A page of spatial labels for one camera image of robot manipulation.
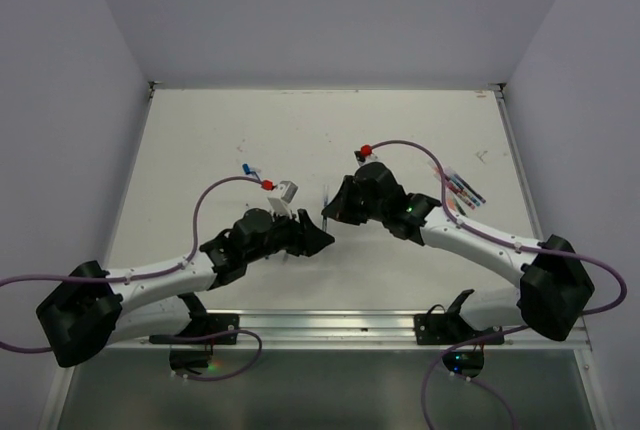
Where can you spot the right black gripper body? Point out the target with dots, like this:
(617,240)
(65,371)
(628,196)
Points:
(365,208)

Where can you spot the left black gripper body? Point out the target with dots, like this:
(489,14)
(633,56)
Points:
(283,235)

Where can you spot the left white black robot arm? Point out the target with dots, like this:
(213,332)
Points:
(93,307)

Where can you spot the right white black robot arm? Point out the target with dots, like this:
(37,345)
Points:
(548,287)

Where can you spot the red capped clear pen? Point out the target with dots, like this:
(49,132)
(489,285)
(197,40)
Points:
(451,196)

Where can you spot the blue patterned pen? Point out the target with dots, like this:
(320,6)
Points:
(476,198)

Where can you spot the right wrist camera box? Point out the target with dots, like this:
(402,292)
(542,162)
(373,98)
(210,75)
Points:
(365,155)

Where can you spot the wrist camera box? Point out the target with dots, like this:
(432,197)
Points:
(281,197)
(365,155)

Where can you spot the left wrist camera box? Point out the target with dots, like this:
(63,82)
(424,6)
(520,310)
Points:
(281,197)

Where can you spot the aluminium front rail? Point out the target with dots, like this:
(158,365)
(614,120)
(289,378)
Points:
(370,330)

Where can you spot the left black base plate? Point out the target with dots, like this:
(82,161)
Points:
(213,323)

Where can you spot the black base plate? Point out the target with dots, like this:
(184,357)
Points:
(213,323)
(444,326)

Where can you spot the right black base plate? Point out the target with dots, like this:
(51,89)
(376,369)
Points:
(444,326)

